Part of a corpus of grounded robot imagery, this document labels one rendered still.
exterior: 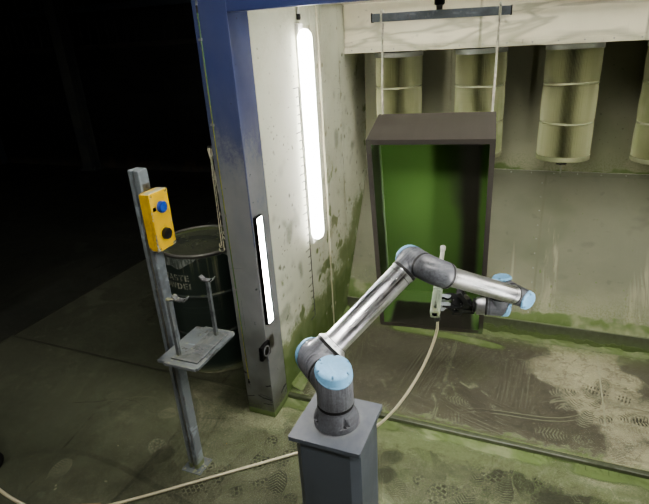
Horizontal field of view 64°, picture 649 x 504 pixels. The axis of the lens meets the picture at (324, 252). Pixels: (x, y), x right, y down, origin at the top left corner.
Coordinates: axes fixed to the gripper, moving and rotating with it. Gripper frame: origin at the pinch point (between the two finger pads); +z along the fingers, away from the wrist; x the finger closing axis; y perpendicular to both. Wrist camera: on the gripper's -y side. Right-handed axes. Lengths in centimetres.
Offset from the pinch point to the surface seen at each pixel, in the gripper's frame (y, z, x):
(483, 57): -49, -19, 160
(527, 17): -74, -42, 159
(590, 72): -44, -81, 148
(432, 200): -14, 6, 61
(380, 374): 87, 34, 2
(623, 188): 40, -118, 142
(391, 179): -26, 29, 64
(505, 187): 47, -42, 148
